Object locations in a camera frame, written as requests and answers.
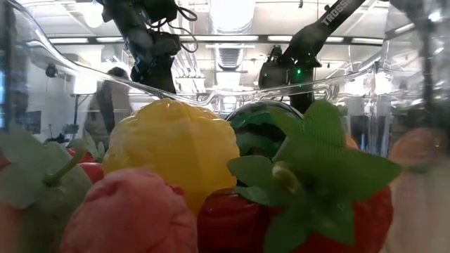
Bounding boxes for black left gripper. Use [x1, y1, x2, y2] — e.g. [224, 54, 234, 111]
[122, 26, 184, 96]

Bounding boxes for green leafy background plant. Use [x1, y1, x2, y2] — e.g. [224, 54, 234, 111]
[62, 122, 80, 136]

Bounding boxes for red toy cherry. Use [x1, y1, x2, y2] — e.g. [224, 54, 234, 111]
[196, 188, 282, 253]

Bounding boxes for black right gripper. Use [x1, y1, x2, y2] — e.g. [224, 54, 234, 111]
[258, 44, 323, 114]

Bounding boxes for yellow toy fruit green leaves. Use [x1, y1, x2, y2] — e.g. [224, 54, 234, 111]
[101, 98, 242, 215]

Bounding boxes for clear plastic tupperware container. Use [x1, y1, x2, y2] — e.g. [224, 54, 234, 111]
[0, 0, 450, 253]

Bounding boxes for dark wall picture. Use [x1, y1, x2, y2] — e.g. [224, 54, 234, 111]
[19, 110, 42, 134]

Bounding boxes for small pink toy strawberry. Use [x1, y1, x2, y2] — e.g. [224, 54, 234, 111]
[59, 167, 200, 253]

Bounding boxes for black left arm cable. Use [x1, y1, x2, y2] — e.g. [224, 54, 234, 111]
[146, 5, 200, 53]

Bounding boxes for pink toy peach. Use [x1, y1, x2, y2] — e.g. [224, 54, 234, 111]
[381, 128, 450, 253]

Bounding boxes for ribbed silver ceiling duct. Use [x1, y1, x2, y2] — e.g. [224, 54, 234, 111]
[216, 47, 245, 71]

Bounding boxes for person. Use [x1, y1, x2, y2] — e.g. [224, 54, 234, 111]
[83, 66, 134, 148]

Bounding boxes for small toy watermelon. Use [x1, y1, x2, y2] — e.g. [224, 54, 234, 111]
[224, 100, 305, 159]

